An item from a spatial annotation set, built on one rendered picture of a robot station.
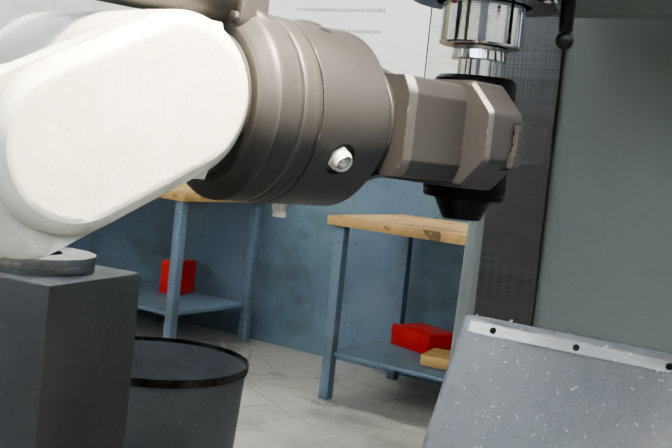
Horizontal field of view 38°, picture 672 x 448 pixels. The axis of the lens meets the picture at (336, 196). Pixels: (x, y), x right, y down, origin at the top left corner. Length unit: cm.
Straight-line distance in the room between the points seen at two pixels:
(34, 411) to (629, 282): 52
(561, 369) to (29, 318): 47
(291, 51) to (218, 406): 206
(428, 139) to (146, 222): 606
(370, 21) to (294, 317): 176
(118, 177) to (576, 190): 64
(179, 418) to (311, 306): 338
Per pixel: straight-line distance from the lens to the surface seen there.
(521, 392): 94
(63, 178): 35
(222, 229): 610
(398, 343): 505
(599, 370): 93
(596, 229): 93
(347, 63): 45
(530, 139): 56
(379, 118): 46
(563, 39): 55
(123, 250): 667
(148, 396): 238
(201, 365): 279
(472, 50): 56
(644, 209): 92
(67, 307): 78
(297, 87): 43
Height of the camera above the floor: 122
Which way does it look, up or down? 3 degrees down
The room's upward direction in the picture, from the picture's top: 6 degrees clockwise
